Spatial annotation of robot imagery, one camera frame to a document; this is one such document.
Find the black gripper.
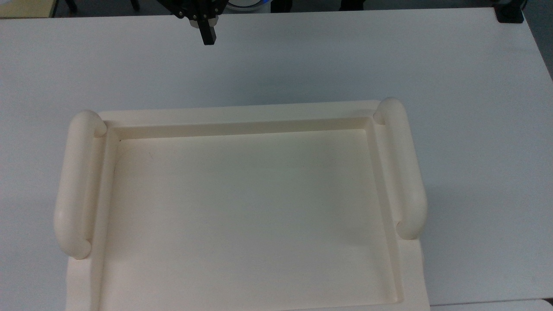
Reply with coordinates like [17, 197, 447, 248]
[157, 0, 228, 46]

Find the white blue round object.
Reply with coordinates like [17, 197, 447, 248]
[225, 0, 272, 14]

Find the yellow wooden board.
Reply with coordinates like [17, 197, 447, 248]
[0, 0, 58, 19]

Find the black table clamp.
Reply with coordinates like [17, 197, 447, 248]
[494, 0, 526, 24]

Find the cream plastic tray with handles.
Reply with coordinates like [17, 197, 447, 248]
[53, 97, 432, 311]

